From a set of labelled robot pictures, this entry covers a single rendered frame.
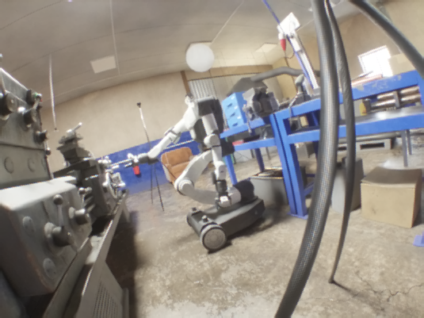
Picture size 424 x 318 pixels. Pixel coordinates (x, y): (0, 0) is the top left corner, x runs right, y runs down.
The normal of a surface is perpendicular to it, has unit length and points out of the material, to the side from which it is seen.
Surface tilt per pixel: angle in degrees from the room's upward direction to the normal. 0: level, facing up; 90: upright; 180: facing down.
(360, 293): 0
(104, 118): 90
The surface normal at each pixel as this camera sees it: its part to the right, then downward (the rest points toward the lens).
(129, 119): 0.37, -0.03
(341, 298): -0.29, -0.95
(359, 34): -0.89, 0.30
